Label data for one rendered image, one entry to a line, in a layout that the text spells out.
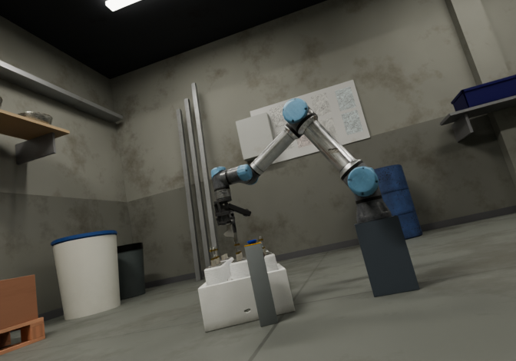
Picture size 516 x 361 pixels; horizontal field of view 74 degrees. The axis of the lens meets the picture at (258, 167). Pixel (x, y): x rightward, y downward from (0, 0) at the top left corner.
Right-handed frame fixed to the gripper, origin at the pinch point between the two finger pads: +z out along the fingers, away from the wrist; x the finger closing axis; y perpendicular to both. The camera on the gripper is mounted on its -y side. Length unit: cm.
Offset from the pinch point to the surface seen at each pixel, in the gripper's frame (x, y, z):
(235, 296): 7.1, 6.0, 23.2
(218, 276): 3.0, 11.3, 13.5
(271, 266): 6.2, -12.3, 14.4
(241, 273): 4.7, 1.3, 14.7
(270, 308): 21.8, -5.7, 28.5
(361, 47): -227, -238, -218
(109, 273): -195, 106, 3
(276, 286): 9.5, -11.8, 22.9
